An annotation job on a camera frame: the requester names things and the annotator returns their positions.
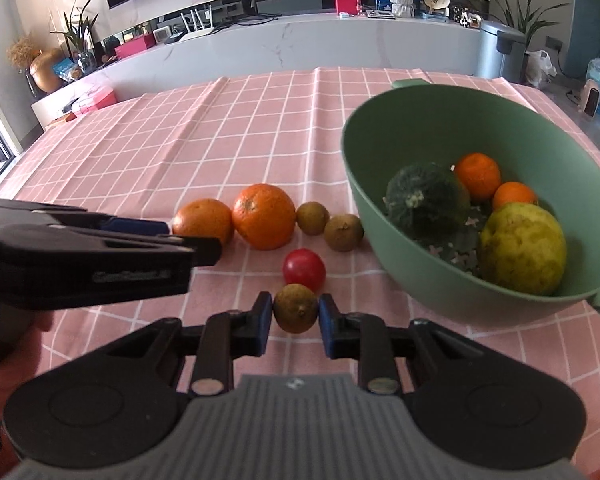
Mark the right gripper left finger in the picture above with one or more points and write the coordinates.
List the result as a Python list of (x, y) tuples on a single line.
[(163, 346)]

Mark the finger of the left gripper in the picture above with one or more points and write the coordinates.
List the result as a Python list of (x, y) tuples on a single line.
[(206, 251), (135, 226)]

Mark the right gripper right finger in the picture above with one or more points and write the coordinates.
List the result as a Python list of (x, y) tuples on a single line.
[(424, 345)]

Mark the orange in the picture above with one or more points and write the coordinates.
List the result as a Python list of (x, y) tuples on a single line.
[(204, 218), (513, 192), (264, 216), (480, 174)]

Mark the brown kiwi fruit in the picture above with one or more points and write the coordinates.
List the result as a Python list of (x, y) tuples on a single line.
[(295, 308), (343, 232), (312, 218)]

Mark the red tomato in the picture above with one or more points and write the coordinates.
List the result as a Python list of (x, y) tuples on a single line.
[(306, 268)]

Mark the pink storage box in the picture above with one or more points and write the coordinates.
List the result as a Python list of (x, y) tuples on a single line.
[(95, 98)]

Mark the dark green cucumber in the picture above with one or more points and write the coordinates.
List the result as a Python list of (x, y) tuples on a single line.
[(426, 201)]

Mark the yellow green pear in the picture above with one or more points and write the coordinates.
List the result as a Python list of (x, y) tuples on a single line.
[(522, 248)]

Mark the magenta flat box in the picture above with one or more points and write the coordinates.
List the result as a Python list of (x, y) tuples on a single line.
[(136, 45)]

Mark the copper round vase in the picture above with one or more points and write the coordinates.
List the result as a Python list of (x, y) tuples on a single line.
[(42, 70)]

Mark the left potted plant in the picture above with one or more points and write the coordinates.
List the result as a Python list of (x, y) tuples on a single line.
[(78, 35)]

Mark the white wifi router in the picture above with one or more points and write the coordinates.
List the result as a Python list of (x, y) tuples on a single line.
[(197, 22)]

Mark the green plastic bowl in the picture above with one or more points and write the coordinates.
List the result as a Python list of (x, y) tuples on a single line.
[(482, 209)]

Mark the white marble tv bench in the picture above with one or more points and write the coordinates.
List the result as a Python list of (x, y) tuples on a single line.
[(301, 42)]

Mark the red box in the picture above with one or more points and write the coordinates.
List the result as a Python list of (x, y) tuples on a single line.
[(347, 6)]

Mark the white plastic bag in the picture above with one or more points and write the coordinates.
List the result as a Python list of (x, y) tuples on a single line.
[(539, 69)]

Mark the grey metal trash bin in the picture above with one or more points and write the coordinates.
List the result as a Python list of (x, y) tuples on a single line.
[(501, 52)]

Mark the pink small heater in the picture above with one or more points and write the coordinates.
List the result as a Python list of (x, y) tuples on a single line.
[(589, 98)]

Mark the potted long-leaf plant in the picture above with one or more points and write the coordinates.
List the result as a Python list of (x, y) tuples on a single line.
[(526, 17)]

